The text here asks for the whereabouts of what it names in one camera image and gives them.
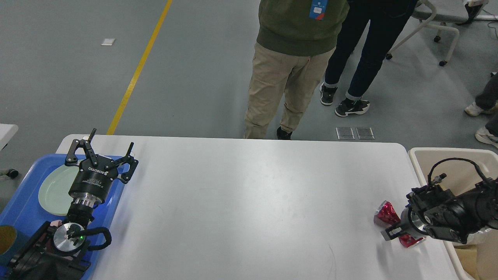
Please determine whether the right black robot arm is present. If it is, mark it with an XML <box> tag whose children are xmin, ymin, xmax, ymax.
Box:
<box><xmin>381</xmin><ymin>161</ymin><xmax>498</xmax><ymax>244</ymax></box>

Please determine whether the person in grey trousers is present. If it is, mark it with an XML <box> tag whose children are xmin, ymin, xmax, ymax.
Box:
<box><xmin>465</xmin><ymin>73</ymin><xmax>498</xmax><ymax>148</ymax></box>

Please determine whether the person in dark jeans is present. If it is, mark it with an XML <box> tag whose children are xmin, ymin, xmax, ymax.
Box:
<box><xmin>320</xmin><ymin>0</ymin><xmax>417</xmax><ymax>117</ymax></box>

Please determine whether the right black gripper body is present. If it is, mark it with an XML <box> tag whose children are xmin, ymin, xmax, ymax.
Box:
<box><xmin>400</xmin><ymin>207</ymin><xmax>428</xmax><ymax>237</ymax></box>

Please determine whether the person in khaki trousers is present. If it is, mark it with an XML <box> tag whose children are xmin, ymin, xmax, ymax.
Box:
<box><xmin>244</xmin><ymin>0</ymin><xmax>350</xmax><ymax>140</ymax></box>

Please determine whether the blue-grey mug yellow inside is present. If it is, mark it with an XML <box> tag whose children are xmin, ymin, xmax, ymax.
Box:
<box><xmin>0</xmin><ymin>225</ymin><xmax>30</xmax><ymax>266</ymax></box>

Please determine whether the beige plastic bin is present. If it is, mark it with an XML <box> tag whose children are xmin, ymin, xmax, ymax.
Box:
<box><xmin>409</xmin><ymin>147</ymin><xmax>498</xmax><ymax>280</ymax></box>

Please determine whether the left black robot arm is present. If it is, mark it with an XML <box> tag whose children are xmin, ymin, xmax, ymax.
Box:
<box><xmin>1</xmin><ymin>129</ymin><xmax>139</xmax><ymax>280</ymax></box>

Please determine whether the aluminium foil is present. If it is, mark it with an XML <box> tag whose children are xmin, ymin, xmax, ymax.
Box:
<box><xmin>452</xmin><ymin>227</ymin><xmax>493</xmax><ymax>246</ymax></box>

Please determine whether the red foil wrapper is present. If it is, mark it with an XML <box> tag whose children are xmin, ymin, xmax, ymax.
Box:
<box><xmin>373</xmin><ymin>201</ymin><xmax>426</xmax><ymax>248</ymax></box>

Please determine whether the light green plate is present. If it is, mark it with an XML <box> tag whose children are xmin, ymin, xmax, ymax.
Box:
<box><xmin>39</xmin><ymin>165</ymin><xmax>79</xmax><ymax>216</ymax></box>

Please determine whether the blue plastic tray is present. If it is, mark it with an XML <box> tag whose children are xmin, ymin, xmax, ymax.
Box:
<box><xmin>0</xmin><ymin>154</ymin><xmax>129</xmax><ymax>280</ymax></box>

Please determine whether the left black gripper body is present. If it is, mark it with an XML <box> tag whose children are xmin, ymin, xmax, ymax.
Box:
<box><xmin>68</xmin><ymin>157</ymin><xmax>118</xmax><ymax>207</ymax></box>

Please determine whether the right white office chair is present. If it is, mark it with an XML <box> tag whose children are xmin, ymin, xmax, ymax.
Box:
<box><xmin>385</xmin><ymin>0</ymin><xmax>489</xmax><ymax>66</ymax></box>

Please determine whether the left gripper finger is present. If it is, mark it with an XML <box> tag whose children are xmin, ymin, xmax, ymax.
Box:
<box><xmin>104</xmin><ymin>142</ymin><xmax>139</xmax><ymax>184</ymax></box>
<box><xmin>64</xmin><ymin>129</ymin><xmax>98</xmax><ymax>170</ymax></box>

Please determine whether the pink mug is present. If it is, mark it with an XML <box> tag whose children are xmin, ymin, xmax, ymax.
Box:
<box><xmin>50</xmin><ymin>220</ymin><xmax>62</xmax><ymax>227</ymax></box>

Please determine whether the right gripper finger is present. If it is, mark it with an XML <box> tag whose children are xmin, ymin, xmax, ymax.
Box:
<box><xmin>384</xmin><ymin>222</ymin><xmax>407</xmax><ymax>241</ymax></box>

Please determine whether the brown paper bag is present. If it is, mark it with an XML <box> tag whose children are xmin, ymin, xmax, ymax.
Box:
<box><xmin>454</xmin><ymin>245</ymin><xmax>480</xmax><ymax>280</ymax></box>

